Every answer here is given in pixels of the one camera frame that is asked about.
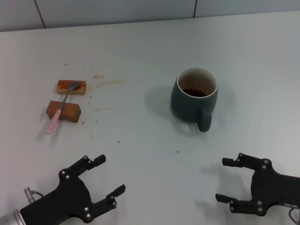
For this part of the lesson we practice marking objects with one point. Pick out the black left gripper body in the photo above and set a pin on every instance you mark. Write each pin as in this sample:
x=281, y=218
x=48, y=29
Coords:
x=68, y=197

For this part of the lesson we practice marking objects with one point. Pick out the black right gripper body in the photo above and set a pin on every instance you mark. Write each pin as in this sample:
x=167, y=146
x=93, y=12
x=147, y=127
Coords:
x=272, y=189

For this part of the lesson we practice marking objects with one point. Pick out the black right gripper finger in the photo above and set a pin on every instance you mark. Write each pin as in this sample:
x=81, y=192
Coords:
x=243, y=206
x=246, y=161

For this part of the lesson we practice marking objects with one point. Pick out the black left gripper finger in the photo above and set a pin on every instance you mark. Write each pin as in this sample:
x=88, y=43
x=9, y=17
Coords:
x=103, y=205
x=86, y=164

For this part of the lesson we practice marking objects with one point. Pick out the dark grey ceramic mug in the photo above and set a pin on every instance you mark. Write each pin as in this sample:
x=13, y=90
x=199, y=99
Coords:
x=187, y=105

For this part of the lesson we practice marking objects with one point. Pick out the brown wooden notched block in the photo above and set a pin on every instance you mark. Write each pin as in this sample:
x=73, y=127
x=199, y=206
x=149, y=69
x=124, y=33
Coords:
x=70, y=111

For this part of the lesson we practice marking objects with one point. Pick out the light wooden block orange stained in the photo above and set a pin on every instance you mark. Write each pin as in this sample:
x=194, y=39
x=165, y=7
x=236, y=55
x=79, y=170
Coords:
x=79, y=90

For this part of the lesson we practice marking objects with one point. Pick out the dark coffee liquid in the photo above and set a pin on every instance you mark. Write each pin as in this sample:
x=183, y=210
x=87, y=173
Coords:
x=194, y=92

